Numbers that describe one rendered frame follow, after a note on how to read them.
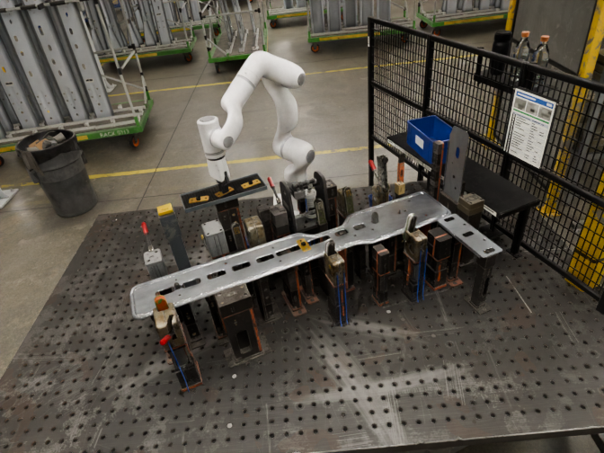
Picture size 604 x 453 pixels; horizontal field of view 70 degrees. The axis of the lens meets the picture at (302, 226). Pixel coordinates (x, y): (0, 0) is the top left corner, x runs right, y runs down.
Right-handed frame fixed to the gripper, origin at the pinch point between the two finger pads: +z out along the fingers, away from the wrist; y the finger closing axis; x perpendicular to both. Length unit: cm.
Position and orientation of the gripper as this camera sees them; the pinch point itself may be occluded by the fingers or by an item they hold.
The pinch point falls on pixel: (223, 187)
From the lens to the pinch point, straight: 193.0
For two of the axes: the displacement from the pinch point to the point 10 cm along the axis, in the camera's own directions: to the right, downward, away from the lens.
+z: 1.0, 8.0, 5.9
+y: 6.7, 3.9, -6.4
